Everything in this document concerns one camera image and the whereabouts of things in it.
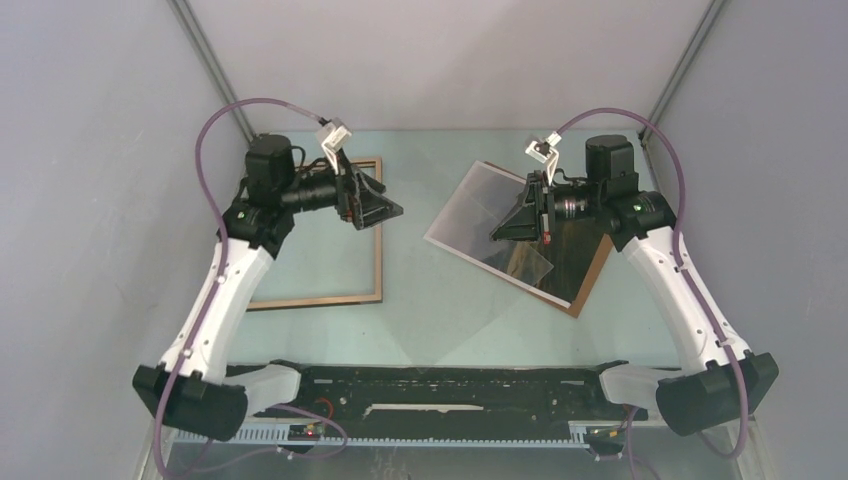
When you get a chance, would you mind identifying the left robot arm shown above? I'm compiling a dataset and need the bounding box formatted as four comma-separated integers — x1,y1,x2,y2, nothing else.
132,134,404,441

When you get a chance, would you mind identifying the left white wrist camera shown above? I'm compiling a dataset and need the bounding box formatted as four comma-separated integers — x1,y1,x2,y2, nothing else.
315,118,352,176

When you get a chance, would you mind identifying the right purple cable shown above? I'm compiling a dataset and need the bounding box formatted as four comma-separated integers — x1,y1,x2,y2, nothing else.
555,107,753,461

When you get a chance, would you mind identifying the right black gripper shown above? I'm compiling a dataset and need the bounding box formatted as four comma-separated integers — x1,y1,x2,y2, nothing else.
489,171,603,245

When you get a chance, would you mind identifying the corner aluminium post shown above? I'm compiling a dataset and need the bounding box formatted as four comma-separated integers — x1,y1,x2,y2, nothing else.
639,0,731,192
165,0,257,145

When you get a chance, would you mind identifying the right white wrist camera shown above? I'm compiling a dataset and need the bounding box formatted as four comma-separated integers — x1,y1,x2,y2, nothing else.
525,131,562,185

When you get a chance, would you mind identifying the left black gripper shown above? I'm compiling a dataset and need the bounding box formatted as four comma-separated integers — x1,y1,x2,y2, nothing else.
279,148,402,230

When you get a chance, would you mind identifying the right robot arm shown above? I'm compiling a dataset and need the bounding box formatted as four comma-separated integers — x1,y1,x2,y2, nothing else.
490,133,779,436

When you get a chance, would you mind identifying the clear acrylic sheet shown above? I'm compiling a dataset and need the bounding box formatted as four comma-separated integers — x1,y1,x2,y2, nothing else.
384,187,553,367

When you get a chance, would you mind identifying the landscape photo print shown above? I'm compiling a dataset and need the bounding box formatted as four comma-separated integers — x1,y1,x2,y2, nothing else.
423,160,614,309

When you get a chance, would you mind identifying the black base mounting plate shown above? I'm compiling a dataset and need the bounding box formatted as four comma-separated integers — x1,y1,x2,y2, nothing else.
225,360,670,444

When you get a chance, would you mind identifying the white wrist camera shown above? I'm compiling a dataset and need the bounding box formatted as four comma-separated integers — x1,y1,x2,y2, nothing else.
315,118,352,176
525,131,562,185

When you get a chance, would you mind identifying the right corner aluminium post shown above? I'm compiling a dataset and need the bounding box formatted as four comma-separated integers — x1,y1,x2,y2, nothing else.
639,0,731,192

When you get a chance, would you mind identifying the wooden picture frame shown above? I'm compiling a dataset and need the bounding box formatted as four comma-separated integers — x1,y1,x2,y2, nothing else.
245,153,387,311

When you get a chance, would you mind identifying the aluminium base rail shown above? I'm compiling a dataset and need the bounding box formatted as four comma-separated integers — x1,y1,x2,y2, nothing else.
164,362,739,448

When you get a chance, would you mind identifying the brown backing board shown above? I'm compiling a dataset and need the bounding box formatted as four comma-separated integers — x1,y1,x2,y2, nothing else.
485,219,613,318

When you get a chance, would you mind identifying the left corner aluminium post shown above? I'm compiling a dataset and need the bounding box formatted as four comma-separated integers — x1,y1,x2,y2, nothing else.
165,0,257,145

